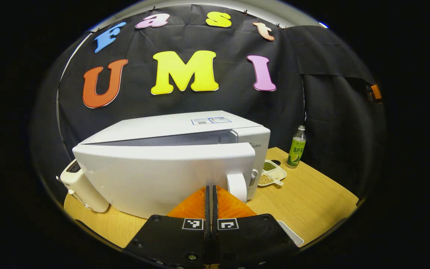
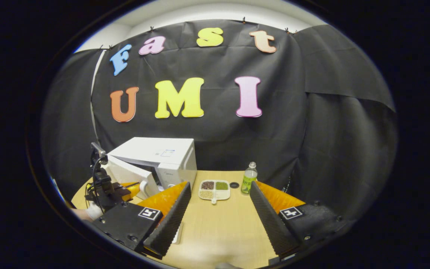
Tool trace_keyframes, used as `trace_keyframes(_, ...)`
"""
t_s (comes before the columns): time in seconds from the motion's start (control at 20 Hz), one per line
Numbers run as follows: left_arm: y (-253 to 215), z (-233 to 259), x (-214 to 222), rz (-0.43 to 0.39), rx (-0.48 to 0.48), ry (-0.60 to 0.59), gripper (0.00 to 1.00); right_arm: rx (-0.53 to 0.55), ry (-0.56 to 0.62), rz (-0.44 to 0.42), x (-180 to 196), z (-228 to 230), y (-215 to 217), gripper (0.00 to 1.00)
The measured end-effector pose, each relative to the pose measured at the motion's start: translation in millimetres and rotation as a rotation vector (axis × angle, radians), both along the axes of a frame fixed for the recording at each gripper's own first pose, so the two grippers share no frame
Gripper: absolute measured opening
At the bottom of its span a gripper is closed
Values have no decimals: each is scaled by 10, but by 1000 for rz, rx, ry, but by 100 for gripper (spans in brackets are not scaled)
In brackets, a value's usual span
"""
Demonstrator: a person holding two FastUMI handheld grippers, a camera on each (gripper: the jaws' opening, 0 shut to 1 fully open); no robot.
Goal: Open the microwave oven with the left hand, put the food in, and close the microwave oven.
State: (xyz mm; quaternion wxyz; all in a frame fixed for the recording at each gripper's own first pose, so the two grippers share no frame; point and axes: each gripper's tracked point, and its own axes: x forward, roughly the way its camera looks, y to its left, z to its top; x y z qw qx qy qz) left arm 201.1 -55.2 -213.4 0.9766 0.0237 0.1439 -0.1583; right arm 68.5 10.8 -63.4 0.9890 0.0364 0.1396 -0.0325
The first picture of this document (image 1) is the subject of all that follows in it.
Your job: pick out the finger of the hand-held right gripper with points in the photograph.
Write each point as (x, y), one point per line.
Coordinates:
(376, 91)

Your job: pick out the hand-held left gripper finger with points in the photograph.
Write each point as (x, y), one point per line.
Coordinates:
(207, 207)
(214, 207)

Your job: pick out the white microwave oven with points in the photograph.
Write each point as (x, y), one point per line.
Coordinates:
(162, 179)

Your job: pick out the divided white dish of beans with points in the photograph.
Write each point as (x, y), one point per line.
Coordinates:
(276, 173)

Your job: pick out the small ceiling light panel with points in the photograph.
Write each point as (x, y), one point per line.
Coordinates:
(324, 25)

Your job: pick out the green drink bottle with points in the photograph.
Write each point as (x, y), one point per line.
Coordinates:
(296, 151)

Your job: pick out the black backdrop cloth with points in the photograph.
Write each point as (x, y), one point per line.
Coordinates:
(200, 101)

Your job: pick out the white toaster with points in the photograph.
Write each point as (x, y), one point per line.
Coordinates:
(84, 190)

